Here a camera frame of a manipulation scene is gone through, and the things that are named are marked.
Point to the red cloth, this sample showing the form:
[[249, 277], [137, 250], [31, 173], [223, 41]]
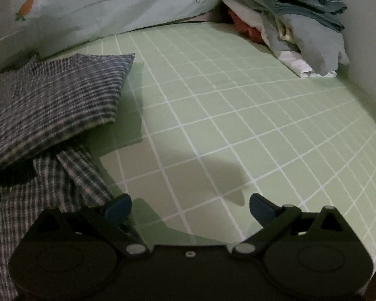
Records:
[[247, 29]]

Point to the pale blue carrot print duvet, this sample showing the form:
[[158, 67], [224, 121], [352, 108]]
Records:
[[112, 6]]

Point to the cream cloth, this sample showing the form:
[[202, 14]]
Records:
[[253, 11]]

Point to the blue white checked shirt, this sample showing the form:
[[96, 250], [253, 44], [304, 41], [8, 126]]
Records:
[[59, 100]]

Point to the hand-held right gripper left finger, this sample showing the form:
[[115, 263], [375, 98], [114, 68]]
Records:
[[119, 209]]

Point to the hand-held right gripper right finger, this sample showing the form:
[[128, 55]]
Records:
[[260, 210]]

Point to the white cloth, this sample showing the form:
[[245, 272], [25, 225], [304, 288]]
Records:
[[296, 64]]

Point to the green grid bed sheet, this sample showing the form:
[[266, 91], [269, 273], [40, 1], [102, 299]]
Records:
[[222, 116]]

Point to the light blue cloth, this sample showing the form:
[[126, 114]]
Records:
[[319, 47]]

